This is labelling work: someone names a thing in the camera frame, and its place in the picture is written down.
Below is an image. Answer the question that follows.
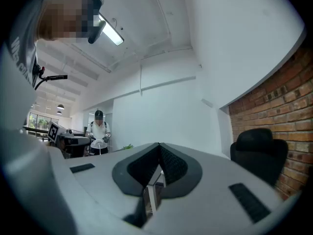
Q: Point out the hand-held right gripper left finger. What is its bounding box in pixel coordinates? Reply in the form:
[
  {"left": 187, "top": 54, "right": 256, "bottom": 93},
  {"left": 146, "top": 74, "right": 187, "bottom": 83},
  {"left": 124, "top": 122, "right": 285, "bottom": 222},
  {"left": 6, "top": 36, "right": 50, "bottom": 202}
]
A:
[{"left": 64, "top": 142, "right": 162, "bottom": 235}]

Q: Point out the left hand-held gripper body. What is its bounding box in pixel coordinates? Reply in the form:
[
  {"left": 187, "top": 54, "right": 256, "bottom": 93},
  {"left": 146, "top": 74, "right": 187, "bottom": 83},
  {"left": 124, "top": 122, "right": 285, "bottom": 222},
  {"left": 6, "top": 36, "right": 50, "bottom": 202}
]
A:
[{"left": 47, "top": 121, "right": 91, "bottom": 148}]

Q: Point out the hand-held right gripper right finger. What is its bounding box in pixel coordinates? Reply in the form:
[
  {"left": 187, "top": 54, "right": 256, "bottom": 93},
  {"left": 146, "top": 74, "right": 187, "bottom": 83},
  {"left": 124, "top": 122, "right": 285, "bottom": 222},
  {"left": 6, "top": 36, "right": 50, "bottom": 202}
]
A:
[{"left": 144, "top": 142, "right": 301, "bottom": 235}]

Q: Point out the black metal railing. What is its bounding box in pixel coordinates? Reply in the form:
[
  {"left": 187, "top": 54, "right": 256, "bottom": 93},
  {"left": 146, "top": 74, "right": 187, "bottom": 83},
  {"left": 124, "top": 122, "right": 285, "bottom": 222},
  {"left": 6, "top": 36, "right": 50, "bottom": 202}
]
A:
[{"left": 23, "top": 126, "right": 51, "bottom": 141}]

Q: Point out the black office chair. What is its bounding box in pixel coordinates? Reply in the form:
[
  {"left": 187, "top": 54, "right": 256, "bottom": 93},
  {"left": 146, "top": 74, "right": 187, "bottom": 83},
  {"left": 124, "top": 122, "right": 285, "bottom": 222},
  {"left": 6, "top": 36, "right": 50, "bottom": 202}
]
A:
[{"left": 230, "top": 128, "right": 290, "bottom": 187}]

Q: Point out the white desk leg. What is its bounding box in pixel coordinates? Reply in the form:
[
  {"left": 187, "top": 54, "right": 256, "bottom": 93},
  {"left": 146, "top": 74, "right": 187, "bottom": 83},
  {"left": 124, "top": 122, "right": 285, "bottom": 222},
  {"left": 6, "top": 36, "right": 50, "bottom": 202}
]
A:
[{"left": 146, "top": 184, "right": 158, "bottom": 214}]

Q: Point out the person's grey t-shirt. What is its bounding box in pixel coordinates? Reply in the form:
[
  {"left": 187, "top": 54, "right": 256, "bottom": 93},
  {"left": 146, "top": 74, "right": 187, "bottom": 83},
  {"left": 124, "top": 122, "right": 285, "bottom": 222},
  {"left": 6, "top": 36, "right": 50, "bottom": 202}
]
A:
[{"left": 6, "top": 0, "right": 76, "bottom": 90}]

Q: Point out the long ceiling light fixture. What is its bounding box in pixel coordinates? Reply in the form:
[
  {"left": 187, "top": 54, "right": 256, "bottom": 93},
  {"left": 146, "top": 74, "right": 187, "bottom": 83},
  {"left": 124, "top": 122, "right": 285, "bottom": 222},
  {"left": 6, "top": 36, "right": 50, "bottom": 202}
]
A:
[{"left": 97, "top": 13, "right": 125, "bottom": 47}]

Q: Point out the person's face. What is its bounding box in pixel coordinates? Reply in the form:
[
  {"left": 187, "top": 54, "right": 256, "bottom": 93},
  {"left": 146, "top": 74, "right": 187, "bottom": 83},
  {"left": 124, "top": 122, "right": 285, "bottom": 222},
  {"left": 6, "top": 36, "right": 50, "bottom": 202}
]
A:
[{"left": 38, "top": 0, "right": 95, "bottom": 43}]

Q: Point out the black head-mounted camera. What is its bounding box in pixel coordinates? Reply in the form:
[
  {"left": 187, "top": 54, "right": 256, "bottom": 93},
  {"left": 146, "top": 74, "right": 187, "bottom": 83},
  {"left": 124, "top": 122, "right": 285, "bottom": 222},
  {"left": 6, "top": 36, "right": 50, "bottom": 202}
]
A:
[{"left": 80, "top": 0, "right": 107, "bottom": 45}]

